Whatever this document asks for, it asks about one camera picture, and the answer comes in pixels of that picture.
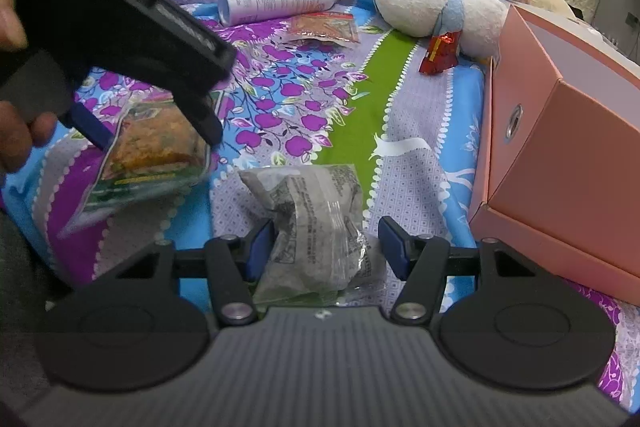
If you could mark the dark grey cloth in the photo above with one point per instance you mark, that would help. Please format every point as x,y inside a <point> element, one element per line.
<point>20,267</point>

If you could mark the green clear snack packet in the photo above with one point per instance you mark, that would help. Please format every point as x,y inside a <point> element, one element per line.
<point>150,157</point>

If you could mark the pink cardboard box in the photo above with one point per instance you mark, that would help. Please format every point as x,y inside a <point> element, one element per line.
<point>575,157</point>

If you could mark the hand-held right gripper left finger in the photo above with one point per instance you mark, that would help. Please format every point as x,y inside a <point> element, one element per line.
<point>260,249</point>

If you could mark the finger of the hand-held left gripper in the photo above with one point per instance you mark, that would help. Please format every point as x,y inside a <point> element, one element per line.
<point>90,127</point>
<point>202,117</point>

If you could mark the white and blue plush toy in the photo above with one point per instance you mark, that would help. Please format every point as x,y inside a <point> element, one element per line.
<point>405,7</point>

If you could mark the person's left hand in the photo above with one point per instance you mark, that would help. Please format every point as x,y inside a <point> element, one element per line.
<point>15,142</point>

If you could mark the grey snack packet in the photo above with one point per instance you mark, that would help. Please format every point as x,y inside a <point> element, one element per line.
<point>310,227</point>

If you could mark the brown snack packet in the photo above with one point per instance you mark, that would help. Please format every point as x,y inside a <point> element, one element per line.
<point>320,29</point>

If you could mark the small red snack packet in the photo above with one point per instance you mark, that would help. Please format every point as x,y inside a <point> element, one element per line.
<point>439,54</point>

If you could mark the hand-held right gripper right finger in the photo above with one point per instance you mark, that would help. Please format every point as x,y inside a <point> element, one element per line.
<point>392,247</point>

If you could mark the dark wall socket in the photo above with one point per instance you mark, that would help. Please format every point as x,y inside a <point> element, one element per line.
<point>632,19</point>

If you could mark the floral printed bed sheet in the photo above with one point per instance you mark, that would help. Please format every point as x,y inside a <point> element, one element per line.
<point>410,147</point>

